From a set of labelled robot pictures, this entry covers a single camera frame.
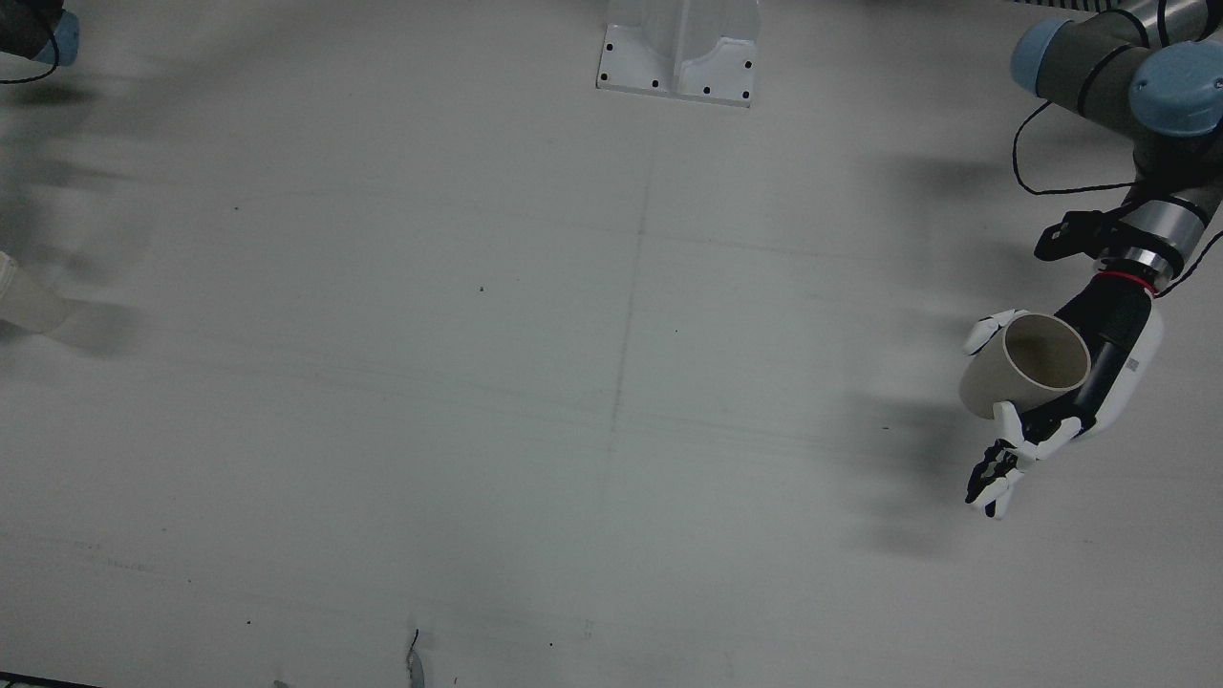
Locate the beige paper cup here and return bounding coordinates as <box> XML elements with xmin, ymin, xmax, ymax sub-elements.
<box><xmin>958</xmin><ymin>313</ymin><xmax>1092</xmax><ymax>421</ymax></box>

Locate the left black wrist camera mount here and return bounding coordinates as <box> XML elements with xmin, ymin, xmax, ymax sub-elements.
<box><xmin>1034</xmin><ymin>208</ymin><xmax>1133</xmax><ymax>264</ymax></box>

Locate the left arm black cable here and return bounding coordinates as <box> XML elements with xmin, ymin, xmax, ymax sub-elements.
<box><xmin>1012</xmin><ymin>96</ymin><xmax>1223</xmax><ymax>297</ymax></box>

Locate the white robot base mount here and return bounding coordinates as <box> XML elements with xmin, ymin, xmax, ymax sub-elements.
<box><xmin>596</xmin><ymin>0</ymin><xmax>761</xmax><ymax>108</ymax></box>

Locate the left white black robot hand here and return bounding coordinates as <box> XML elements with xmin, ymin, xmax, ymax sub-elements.
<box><xmin>963</xmin><ymin>277</ymin><xmax>1165</xmax><ymax>520</ymax></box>

